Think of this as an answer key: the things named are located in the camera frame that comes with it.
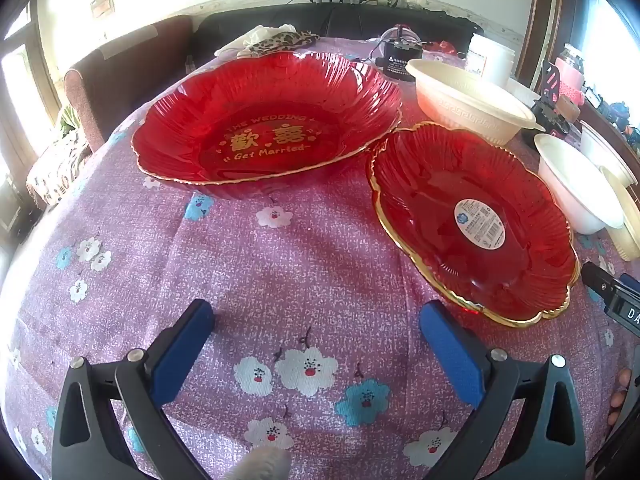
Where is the white bowl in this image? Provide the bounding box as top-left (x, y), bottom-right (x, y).
top-left (580, 120), bottom-right (638, 187)
top-left (534, 132), bottom-right (626, 235)

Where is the person's right hand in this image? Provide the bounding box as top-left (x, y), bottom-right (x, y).
top-left (606, 367), bottom-right (634, 427)

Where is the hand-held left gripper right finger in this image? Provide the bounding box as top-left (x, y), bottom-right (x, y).
top-left (419, 300), bottom-right (587, 480)

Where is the leopard print cloth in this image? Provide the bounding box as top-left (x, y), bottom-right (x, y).
top-left (237, 30), bottom-right (321, 59)

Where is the cream ribbed bowl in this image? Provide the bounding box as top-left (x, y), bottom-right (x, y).
top-left (599, 165), bottom-right (640, 262)

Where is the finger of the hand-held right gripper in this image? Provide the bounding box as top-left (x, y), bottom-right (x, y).
top-left (580, 261), bottom-right (640, 306)

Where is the wooden glass door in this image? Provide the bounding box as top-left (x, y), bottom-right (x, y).
top-left (0, 5), bottom-right (58, 176)

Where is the black and pink card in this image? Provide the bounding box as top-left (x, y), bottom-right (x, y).
top-left (540, 60), bottom-right (564, 107)

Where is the purple floral tablecloth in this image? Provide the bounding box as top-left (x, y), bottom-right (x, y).
top-left (0, 35), bottom-right (640, 480)

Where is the dark glass bottle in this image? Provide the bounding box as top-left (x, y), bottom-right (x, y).
top-left (531, 96), bottom-right (581, 136)

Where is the white plastic jar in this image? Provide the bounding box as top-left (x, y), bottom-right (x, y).
top-left (465, 34), bottom-right (516, 88)

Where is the brown patterned blanket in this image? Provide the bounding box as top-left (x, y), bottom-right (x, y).
top-left (25, 125), bottom-right (96, 211)

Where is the pink bottle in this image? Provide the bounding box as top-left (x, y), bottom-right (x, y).
top-left (552, 44), bottom-right (587, 107)

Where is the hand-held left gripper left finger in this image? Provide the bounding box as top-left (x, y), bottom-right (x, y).
top-left (51, 299), bottom-right (217, 480)

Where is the cream bowl with patterned rim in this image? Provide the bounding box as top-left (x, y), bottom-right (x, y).
top-left (405, 58), bottom-right (546, 147)

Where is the white paper packet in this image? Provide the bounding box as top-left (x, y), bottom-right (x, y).
top-left (507, 77), bottom-right (543, 108)

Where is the brown armchair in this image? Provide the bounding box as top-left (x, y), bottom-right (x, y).
top-left (62, 15), bottom-right (196, 153)

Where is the green cloth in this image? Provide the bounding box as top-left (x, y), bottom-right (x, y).
top-left (57, 105), bottom-right (81, 137)

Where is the small red plate with sticker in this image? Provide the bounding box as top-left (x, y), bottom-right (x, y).
top-left (366, 121), bottom-right (581, 328)

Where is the black sofa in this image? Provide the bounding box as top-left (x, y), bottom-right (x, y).
top-left (192, 2), bottom-right (483, 61)

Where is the large red gold-print plate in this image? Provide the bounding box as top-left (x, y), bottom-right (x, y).
top-left (131, 50), bottom-right (403, 195)

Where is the wooden window frame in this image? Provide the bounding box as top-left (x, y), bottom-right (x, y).
top-left (516, 0), bottom-right (578, 88)

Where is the black round device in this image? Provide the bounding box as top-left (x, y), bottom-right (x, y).
top-left (380, 25), bottom-right (426, 81)

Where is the black cable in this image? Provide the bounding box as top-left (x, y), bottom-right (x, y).
top-left (357, 40), bottom-right (387, 67)

